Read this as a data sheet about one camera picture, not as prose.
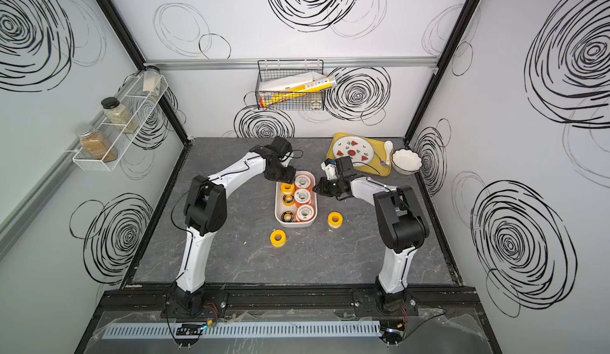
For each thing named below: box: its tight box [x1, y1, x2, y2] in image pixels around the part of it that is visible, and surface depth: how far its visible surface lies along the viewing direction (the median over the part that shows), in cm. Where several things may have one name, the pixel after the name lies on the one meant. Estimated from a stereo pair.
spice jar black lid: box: [100, 96, 139, 134], surface depth 72 cm
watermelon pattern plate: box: [332, 135, 375, 167], surface depth 118 cm
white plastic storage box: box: [274, 170, 318, 228], surface depth 96 cm
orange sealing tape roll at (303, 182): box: [294, 173, 313, 191], surface depth 100 cm
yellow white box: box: [258, 72, 338, 108], surface depth 88 cm
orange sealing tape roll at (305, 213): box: [297, 204, 315, 222], surface depth 91 cm
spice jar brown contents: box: [76, 125, 119, 163], surface depth 65 cm
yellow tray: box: [326, 132, 393, 177], surface depth 114 cm
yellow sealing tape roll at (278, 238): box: [270, 228, 288, 249], surface depth 88 cm
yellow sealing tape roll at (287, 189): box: [280, 182, 295, 196], surface depth 98 cm
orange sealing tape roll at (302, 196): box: [293, 188, 312, 204], surface depth 96 cm
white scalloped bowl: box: [391, 148, 423, 176], surface depth 111 cm
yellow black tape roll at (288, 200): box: [281, 194, 295, 208], surface depth 98 cm
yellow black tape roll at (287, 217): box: [281, 210, 295, 224], surface depth 93 cm
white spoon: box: [384, 140, 394, 166], surface depth 118 cm
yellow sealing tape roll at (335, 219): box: [327, 211, 344, 230], surface depth 93 cm
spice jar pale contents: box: [142, 65, 162, 97], surface depth 88 cm
